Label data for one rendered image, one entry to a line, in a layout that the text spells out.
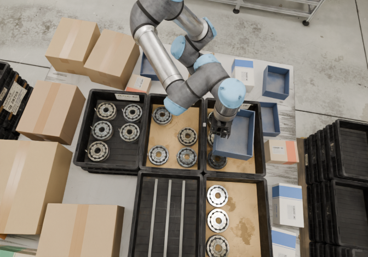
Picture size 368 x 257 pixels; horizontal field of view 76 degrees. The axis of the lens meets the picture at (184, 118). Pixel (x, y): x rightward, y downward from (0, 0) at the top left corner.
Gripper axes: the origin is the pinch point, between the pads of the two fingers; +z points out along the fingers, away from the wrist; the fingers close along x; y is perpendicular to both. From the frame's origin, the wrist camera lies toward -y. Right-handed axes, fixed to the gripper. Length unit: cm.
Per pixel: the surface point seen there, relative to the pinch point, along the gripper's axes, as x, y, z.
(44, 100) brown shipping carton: -91, -8, 20
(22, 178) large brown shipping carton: -82, 32, 17
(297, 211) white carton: 48, 23, 37
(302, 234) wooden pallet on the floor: 81, 31, 104
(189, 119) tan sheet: -13.7, -14.2, 28.7
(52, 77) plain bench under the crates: -104, -30, 35
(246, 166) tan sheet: 19.6, 6.2, 31.0
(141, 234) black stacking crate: -26, 46, 28
